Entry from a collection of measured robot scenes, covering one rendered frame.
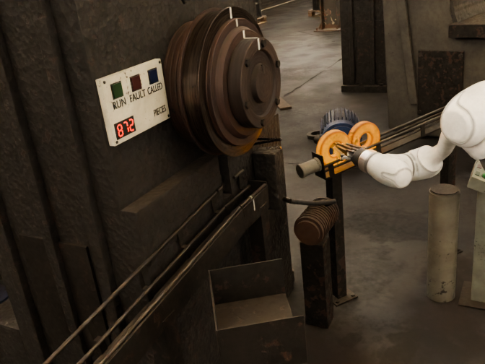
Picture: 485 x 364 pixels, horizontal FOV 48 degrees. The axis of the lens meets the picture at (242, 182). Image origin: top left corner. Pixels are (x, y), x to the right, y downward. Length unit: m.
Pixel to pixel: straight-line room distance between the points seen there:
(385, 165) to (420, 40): 2.47
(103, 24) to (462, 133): 0.94
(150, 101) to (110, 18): 0.26
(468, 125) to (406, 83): 3.05
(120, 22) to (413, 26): 3.10
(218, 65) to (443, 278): 1.41
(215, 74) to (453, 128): 0.67
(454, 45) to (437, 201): 2.10
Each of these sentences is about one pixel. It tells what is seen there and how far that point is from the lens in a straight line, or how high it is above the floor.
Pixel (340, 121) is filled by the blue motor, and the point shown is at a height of 0.33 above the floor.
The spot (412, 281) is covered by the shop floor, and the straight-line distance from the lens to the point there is 2.71.
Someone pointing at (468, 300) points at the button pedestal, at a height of 0.01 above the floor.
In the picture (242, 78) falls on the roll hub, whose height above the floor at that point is 1.16.
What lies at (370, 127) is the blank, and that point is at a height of 0.77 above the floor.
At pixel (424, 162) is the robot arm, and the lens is 2.04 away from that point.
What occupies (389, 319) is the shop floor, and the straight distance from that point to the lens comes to 2.46.
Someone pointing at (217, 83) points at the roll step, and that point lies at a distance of 1.61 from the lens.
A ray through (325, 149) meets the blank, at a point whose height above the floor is 0.73.
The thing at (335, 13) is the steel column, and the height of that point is 0.31.
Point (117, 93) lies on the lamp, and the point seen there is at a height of 1.19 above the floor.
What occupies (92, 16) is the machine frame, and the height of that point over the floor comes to 1.39.
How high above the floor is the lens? 1.49
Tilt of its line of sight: 23 degrees down
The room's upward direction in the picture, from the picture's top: 7 degrees counter-clockwise
